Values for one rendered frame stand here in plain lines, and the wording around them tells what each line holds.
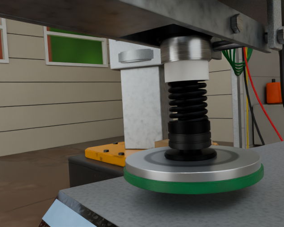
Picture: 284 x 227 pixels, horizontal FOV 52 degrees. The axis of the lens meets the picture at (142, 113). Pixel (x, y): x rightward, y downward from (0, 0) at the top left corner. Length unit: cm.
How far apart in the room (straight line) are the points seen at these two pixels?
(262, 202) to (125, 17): 31
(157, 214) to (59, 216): 17
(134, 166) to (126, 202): 6
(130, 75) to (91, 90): 624
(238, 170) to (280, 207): 8
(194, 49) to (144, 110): 90
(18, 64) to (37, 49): 57
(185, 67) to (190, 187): 18
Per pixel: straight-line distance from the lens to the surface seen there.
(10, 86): 664
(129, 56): 129
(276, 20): 63
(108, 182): 57
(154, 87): 130
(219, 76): 644
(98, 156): 136
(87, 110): 747
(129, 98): 135
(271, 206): 45
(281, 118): 353
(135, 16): 34
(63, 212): 50
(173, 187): 39
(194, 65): 45
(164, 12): 34
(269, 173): 62
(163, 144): 120
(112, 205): 46
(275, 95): 389
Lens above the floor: 101
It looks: 3 degrees down
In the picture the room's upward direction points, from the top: 3 degrees counter-clockwise
